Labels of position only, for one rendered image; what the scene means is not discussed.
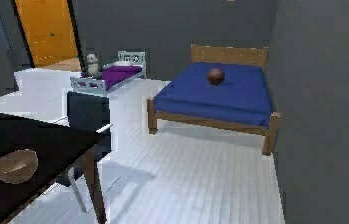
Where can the black chair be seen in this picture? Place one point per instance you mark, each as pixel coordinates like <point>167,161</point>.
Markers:
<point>88,113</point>

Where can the wooden bed with blue cover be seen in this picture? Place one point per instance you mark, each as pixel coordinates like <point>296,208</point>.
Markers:
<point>215,93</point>

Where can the brown ball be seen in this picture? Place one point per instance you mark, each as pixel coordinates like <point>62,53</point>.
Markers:
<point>216,76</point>

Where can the grey bed with purple cover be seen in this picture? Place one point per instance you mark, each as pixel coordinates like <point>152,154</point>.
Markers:
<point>115,76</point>

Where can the grey teddy bear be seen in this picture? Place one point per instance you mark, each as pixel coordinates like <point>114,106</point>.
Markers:
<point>92,66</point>

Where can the black table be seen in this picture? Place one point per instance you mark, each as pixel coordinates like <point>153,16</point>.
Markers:
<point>42,146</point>

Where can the orange door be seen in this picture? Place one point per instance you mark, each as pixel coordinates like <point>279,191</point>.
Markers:
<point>47,31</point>

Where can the brown bowl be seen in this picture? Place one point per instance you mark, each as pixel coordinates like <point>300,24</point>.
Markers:
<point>14,166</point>

